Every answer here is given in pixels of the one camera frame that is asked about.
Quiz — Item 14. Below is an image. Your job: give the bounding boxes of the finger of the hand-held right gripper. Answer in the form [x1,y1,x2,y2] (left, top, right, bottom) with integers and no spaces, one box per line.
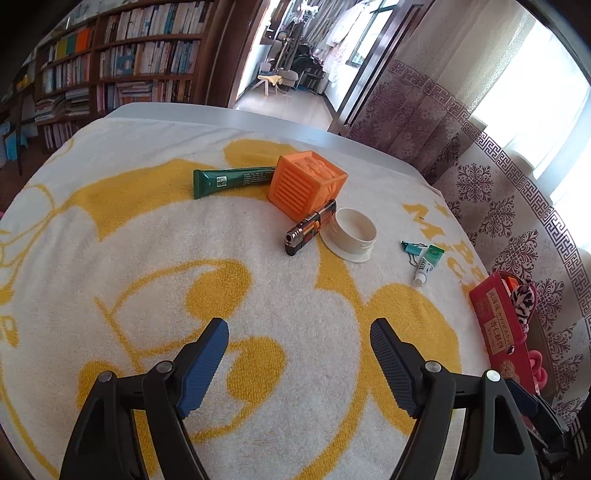
[505,377,568,439]

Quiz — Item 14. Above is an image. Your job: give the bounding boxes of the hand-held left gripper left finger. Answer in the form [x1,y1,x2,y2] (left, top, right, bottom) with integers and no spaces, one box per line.
[58,318,230,480]

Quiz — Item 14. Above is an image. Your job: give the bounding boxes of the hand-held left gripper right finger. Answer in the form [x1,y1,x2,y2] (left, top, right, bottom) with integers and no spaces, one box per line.
[370,318,543,480]

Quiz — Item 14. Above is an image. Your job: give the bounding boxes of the pink rubber item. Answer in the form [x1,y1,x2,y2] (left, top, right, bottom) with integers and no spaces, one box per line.
[529,350,550,393]

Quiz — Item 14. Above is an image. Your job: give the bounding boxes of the red box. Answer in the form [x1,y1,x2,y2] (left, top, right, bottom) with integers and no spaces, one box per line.
[468,271,550,398]

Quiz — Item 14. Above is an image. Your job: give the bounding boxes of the small white green tube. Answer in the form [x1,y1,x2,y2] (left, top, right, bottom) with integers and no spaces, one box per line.
[412,244,445,288]

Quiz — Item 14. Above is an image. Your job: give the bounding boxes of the teal binder clip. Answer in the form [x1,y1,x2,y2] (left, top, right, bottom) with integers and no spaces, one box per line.
[400,240,428,268]

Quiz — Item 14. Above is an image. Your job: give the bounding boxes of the white round lid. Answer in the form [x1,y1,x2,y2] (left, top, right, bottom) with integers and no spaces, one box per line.
[320,208,378,264]

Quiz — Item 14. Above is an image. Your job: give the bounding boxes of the white yellow printed towel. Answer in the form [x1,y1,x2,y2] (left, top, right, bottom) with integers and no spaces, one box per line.
[0,115,490,480]

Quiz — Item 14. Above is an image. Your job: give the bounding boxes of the orange black lighter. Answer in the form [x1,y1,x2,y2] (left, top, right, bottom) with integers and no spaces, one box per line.
[284,199,338,257]

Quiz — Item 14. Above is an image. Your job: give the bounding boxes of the white purple patterned curtain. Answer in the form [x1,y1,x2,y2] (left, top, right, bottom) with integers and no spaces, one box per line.
[431,124,591,416]

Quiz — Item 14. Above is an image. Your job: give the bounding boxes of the orange plastic cube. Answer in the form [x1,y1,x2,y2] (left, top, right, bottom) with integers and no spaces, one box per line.
[267,151,348,222]

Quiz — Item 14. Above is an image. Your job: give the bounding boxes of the sheer purple patterned curtain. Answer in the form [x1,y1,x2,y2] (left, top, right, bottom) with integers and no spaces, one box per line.
[344,0,536,185]

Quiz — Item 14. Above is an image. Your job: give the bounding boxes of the wooden bookshelf with books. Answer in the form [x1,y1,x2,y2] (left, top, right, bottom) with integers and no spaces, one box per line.
[32,0,206,139]

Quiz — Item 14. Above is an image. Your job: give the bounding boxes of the hanging clothes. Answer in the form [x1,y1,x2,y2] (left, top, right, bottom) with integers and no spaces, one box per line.
[318,0,370,65]

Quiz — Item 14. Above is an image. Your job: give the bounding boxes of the wooden door frame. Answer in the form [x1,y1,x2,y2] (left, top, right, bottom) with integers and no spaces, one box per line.
[203,0,271,109]

